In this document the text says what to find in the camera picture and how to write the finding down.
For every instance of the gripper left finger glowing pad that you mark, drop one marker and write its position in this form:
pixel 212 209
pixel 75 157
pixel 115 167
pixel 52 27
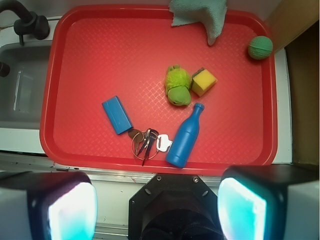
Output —
pixel 47 206

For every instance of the light blue cloth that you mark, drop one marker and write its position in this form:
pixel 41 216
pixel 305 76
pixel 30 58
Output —
pixel 211 13

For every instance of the black faucet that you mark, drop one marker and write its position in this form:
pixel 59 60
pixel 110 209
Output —
pixel 28 22

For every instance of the blue rectangular box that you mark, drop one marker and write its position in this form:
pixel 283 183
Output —
pixel 117 115

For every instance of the green ball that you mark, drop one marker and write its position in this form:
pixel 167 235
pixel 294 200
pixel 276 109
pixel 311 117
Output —
pixel 260 47

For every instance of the green plush toy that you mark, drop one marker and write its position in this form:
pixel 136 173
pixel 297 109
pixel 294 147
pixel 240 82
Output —
pixel 177 86

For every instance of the bunch of keys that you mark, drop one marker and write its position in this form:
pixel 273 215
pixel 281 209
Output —
pixel 145 145

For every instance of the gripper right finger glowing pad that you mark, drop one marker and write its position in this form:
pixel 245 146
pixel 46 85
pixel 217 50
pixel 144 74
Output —
pixel 273 202

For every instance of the red plastic tray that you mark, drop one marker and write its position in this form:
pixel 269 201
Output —
pixel 102 51

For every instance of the yellow sponge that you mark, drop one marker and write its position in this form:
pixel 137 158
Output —
pixel 202 81

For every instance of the blue plastic bottle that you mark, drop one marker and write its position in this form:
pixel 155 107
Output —
pixel 185 138

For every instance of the grey sink basin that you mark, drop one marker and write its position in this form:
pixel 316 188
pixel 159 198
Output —
pixel 22 90

